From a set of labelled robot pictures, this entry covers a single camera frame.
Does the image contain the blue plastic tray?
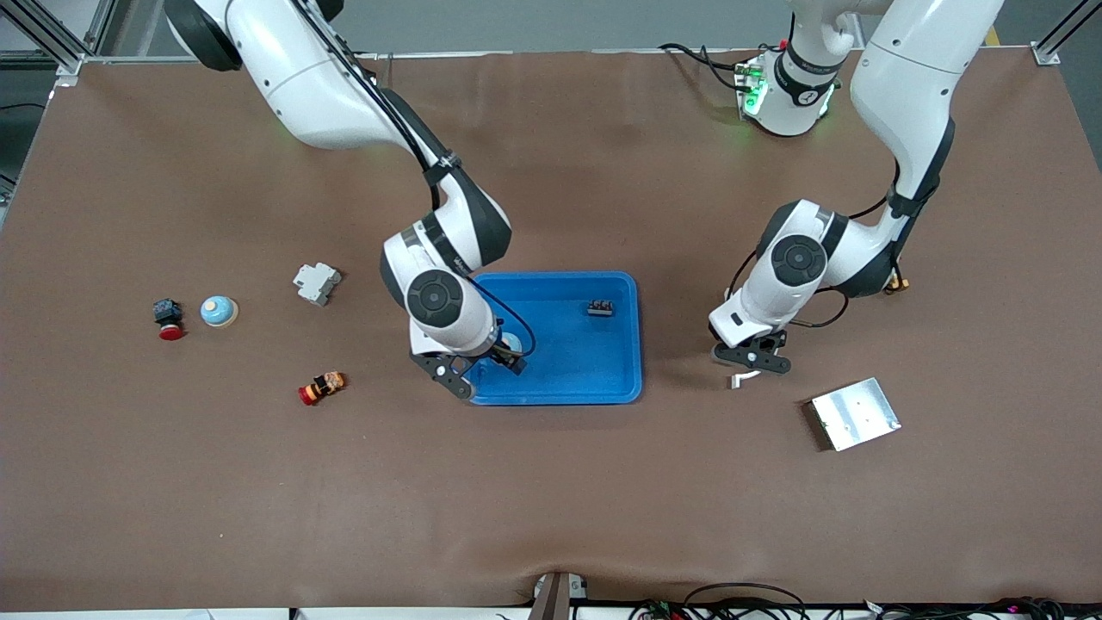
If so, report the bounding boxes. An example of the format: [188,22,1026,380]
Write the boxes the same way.
[469,271,643,406]

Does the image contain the silver metal plate module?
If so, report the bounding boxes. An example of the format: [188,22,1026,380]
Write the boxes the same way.
[810,377,902,453]

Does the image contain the red emergency stop orange base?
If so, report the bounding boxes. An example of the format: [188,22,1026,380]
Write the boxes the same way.
[298,371,347,406]

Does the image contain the white circuit breaker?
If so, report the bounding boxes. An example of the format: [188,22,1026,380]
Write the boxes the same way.
[293,262,343,307]

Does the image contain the red push button blue base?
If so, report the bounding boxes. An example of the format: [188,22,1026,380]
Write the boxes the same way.
[152,298,185,342]

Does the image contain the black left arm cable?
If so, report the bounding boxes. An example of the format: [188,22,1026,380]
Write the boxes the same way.
[727,155,905,332]

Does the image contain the metal bracket with dark post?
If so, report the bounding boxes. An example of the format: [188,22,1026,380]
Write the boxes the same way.
[529,570,591,620]

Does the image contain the black looped cable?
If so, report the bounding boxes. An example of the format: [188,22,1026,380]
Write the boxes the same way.
[684,582,808,620]

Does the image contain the black left base cables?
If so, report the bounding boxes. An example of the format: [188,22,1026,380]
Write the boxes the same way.
[659,41,750,91]

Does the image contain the cable bundle coloured connectors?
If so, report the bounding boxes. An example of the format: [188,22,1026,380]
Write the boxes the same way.
[861,596,1102,620]

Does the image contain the aluminium frame profile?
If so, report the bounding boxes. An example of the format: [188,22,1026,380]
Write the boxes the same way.
[1033,0,1102,66]
[0,0,117,87]

